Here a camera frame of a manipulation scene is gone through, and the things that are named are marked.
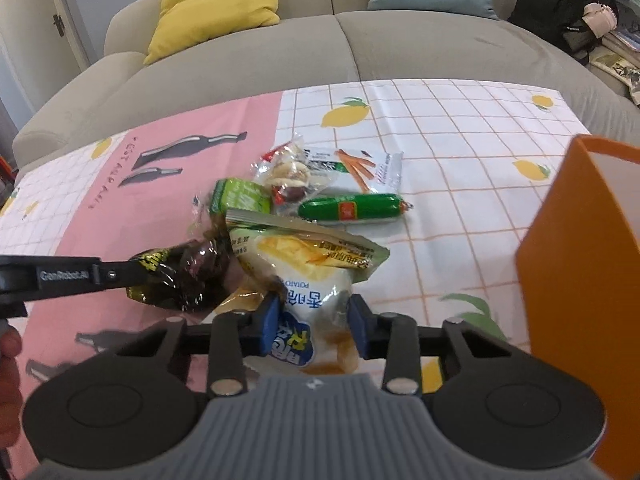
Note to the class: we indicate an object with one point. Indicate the green sausage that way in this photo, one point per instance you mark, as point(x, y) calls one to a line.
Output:
point(350, 207)

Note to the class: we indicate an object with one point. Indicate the pink and white printed tablecloth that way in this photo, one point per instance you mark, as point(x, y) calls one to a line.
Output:
point(450, 160)

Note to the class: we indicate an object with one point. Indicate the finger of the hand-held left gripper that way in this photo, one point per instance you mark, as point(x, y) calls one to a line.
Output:
point(122, 275)

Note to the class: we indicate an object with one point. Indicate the green snack packet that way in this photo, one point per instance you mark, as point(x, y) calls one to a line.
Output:
point(240, 197)

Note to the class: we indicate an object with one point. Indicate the printed tote bag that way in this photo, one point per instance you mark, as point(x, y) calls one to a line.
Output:
point(620, 75)

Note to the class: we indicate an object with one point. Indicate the white potato chip packet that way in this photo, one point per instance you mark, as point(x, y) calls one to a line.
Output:
point(305, 280)

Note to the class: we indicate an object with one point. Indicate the yellow pillow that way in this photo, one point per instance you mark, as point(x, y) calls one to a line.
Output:
point(215, 5)

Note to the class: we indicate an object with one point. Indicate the person's left hand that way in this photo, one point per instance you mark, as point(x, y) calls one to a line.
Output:
point(10, 385)

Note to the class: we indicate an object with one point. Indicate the white carrot print packet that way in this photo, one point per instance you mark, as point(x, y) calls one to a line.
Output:
point(360, 167)

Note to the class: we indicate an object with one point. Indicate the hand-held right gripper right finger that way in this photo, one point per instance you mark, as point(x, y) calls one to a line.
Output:
point(359, 325)

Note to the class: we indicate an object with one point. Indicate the beige sofa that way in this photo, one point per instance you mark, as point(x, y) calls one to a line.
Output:
point(425, 50)

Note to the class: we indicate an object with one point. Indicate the stack of books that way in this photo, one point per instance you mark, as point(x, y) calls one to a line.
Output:
point(625, 10)

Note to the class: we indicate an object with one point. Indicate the clear nut packet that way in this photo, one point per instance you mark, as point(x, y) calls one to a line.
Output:
point(287, 172)

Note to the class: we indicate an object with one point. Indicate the orange cardboard box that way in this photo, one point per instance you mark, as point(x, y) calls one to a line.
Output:
point(585, 285)

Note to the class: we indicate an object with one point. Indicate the black backpack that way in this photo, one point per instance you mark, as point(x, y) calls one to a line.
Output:
point(555, 0)

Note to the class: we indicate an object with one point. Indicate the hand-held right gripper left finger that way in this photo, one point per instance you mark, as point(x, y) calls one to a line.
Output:
point(269, 322)

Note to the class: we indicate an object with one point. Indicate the pink cloth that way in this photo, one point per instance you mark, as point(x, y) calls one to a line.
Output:
point(600, 19)

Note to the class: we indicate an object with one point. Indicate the dark brown snack packet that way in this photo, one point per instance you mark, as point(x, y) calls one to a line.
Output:
point(195, 270)

